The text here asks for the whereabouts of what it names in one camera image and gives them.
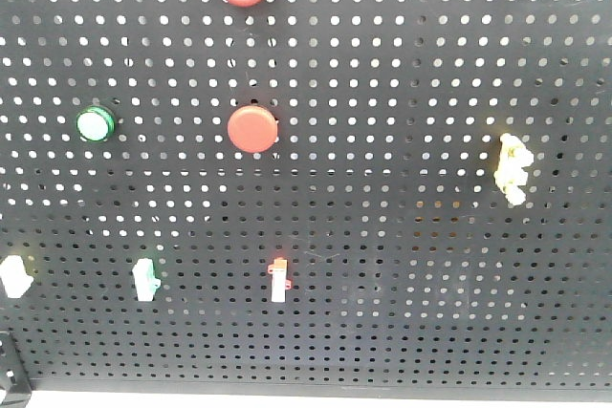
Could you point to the lower red push button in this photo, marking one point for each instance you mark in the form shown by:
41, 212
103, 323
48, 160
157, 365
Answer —
252, 129

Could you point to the green illuminated push button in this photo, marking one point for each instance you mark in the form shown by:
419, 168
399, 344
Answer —
95, 123

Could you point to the black perforated pegboard panel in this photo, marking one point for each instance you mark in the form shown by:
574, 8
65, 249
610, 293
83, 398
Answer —
412, 275

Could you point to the white standing desk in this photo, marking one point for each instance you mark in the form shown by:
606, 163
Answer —
56, 399

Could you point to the red white rocker switch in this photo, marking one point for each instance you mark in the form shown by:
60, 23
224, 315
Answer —
278, 270

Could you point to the green white rocker switch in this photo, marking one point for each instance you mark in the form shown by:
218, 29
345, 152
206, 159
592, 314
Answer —
146, 281

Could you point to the yellow toggle switch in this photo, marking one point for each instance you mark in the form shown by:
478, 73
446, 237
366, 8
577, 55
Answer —
510, 175

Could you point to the cream rocker switch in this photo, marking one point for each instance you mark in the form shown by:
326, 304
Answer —
14, 277

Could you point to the left black clamp bracket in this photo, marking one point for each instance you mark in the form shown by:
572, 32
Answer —
14, 380

